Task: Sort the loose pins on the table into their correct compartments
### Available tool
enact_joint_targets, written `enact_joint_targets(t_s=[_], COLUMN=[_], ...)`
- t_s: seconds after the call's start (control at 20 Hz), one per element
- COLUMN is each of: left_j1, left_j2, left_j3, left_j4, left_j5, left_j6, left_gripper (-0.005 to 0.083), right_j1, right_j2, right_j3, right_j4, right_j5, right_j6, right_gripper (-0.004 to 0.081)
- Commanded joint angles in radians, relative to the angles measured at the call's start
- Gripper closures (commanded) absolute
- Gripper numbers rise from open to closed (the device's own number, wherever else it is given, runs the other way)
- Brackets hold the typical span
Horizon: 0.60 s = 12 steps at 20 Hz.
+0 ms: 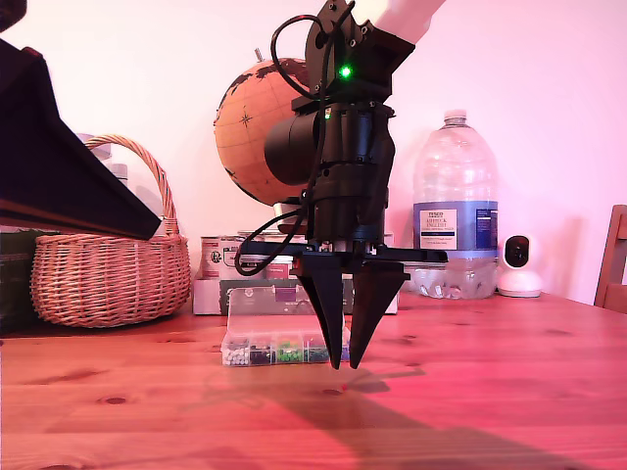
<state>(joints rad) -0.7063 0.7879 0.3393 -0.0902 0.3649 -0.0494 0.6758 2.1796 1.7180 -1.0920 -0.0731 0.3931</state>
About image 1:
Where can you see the small white round camera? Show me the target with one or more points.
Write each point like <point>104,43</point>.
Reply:
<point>520,284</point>

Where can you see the silver green pet food bag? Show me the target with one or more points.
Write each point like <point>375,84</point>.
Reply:
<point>17,284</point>

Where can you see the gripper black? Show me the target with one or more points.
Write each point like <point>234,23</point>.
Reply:
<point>343,205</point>

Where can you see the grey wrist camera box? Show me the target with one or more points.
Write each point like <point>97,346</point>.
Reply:
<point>286,209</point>

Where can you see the clear plastic pin box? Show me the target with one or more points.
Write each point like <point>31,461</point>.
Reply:
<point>264,323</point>

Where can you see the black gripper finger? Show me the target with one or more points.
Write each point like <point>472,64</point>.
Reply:
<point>59,176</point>

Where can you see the cork globe on stand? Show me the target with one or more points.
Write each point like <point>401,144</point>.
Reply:
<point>245,132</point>

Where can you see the white plastic bottle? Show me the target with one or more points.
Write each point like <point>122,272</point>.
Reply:
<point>120,172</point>

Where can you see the grey cardboard can tray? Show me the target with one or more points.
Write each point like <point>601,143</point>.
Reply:
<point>208,296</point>

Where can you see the large clear water bottle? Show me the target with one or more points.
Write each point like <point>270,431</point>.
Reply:
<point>455,171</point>

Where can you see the tin can black label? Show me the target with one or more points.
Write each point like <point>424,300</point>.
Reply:
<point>213,264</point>

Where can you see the wooden chair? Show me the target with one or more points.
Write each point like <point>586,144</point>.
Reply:
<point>618,254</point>

